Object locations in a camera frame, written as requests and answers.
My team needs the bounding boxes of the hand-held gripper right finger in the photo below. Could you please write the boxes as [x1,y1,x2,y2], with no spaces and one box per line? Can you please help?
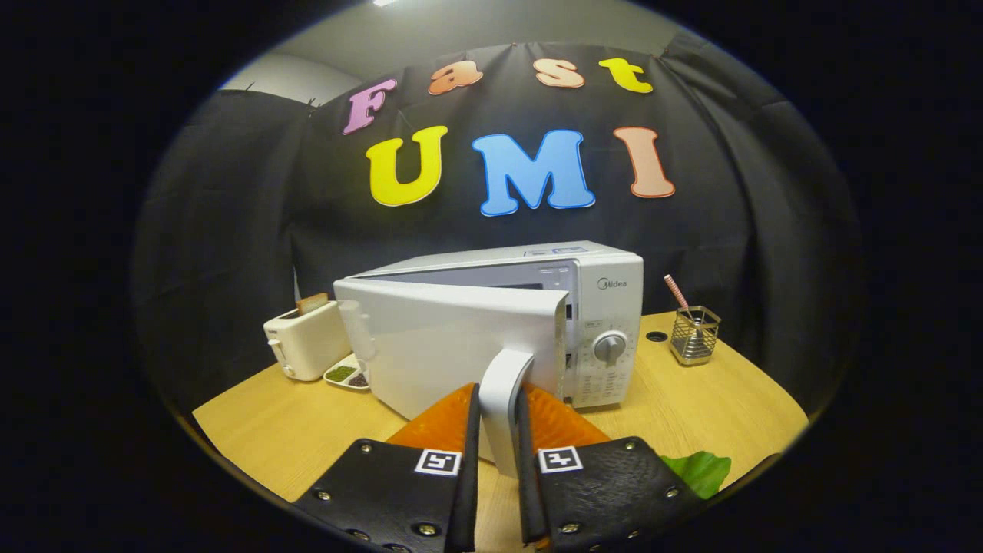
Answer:
[513,384,703,553]

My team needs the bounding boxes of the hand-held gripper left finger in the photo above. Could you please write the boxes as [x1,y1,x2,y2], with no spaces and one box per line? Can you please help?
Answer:
[292,382,482,553]

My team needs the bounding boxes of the white microwave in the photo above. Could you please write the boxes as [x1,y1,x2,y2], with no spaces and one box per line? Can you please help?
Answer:
[333,241,646,481]

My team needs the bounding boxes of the green lettuce leaf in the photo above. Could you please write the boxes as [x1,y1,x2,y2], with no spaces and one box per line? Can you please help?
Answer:
[660,451,732,501]

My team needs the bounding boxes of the white divided dish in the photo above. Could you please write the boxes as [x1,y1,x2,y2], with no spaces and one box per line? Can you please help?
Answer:
[323,353,372,392]

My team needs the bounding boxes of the white toaster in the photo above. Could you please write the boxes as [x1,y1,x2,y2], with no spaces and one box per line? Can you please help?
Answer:
[263,300,352,382]

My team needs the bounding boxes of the metal wire utensil holder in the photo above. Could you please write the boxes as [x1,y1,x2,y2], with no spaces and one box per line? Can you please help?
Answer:
[668,306,722,366]

